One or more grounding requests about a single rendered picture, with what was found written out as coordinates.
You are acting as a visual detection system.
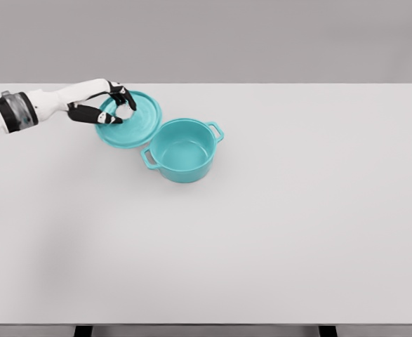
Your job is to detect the teal pot with handles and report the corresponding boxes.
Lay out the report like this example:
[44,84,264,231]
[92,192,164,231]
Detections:
[140,118,225,184]

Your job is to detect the teal pot lid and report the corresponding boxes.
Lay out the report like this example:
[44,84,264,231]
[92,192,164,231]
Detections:
[95,90,163,149]

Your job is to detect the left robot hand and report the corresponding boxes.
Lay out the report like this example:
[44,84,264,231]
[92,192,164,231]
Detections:
[55,78,138,126]

